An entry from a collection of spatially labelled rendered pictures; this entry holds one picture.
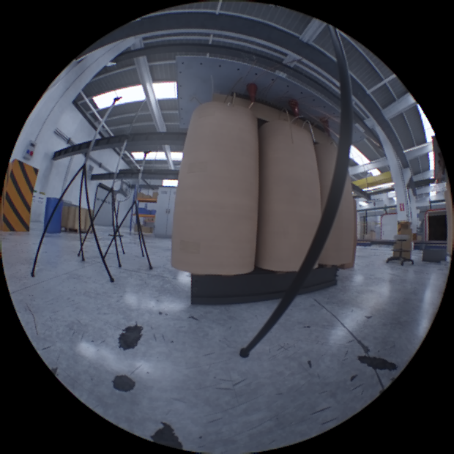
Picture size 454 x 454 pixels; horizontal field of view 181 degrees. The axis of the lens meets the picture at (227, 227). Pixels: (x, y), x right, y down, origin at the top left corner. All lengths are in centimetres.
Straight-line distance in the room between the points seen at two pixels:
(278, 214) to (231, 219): 25
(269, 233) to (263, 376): 59
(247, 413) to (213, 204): 66
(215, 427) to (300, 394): 21
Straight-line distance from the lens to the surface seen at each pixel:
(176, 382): 44
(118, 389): 45
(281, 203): 71
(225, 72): 109
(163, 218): 560
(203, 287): 75
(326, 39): 1063
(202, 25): 448
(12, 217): 450
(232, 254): 58
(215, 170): 61
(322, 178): 109
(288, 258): 71
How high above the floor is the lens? 38
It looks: 2 degrees up
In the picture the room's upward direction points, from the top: 4 degrees clockwise
